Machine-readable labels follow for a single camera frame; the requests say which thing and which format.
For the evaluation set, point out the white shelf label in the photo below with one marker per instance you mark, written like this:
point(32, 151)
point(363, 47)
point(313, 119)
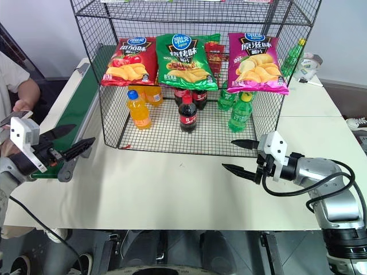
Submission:
point(258, 0)
point(114, 0)

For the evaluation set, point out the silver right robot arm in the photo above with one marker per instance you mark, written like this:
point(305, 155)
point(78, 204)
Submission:
point(329, 194)

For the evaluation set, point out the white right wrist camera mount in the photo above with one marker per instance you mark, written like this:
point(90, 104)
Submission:
point(276, 146)

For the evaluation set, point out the orange soda bottle blue cap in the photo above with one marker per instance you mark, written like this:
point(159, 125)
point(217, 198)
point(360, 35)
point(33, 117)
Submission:
point(140, 114)

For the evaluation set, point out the person in white shirt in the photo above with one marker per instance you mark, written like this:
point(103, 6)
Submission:
point(11, 74)

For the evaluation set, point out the person's bare forearm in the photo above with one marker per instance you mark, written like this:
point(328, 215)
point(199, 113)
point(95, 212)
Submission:
point(28, 91)

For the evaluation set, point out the green lemon soda bottle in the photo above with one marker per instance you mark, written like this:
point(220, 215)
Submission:
point(241, 117)
point(291, 58)
point(226, 100)

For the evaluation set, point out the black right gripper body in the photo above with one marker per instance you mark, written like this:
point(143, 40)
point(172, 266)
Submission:
point(265, 167)

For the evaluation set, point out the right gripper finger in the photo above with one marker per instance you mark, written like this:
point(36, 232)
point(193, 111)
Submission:
point(245, 143)
point(239, 172)

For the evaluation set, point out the small red snack packet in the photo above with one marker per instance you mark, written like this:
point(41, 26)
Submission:
point(215, 58)

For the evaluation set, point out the red tomato chips bag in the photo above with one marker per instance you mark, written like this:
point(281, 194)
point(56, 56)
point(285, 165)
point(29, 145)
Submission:
point(129, 67)

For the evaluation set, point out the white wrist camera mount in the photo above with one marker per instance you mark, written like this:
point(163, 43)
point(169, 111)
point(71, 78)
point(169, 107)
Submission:
point(276, 146)
point(24, 131)

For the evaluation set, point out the smartphone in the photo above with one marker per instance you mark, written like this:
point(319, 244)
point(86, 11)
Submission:
point(17, 116)

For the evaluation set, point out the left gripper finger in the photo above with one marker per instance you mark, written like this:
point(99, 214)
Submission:
point(80, 146)
point(61, 131)

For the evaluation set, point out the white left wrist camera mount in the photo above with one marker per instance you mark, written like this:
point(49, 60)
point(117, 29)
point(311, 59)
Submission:
point(24, 131)

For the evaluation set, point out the green barbecue chips bag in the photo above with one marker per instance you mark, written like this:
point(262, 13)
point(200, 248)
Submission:
point(186, 68)

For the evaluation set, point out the green snack bag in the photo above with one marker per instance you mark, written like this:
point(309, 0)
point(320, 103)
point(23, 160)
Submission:
point(212, 37)

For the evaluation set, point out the green conveyor belt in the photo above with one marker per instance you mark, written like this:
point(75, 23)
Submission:
point(78, 97)

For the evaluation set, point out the small red tie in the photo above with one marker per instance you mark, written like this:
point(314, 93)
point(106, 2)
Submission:
point(124, 146)

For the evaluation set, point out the white marker pen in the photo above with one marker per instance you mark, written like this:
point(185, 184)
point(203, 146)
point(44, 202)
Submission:
point(309, 82)

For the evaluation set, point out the black sneaker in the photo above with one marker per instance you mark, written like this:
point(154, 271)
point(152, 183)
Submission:
point(86, 263)
point(20, 265)

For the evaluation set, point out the black table leg frame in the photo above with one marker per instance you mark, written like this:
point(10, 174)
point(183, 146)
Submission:
point(269, 252)
point(110, 249)

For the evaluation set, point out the purple original chips bag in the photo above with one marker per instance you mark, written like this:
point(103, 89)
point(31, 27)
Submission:
point(258, 71)

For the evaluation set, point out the cola bottle red cap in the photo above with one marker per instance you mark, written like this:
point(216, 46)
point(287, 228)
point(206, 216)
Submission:
point(187, 117)

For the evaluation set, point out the white sneaker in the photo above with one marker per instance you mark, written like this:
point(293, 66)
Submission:
point(357, 122)

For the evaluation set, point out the person's hand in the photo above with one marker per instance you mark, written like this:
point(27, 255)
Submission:
point(24, 105)

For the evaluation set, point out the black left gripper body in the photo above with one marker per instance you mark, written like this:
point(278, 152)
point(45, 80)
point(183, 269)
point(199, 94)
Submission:
point(47, 151)

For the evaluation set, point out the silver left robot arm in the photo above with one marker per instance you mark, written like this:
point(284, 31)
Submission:
point(10, 172)

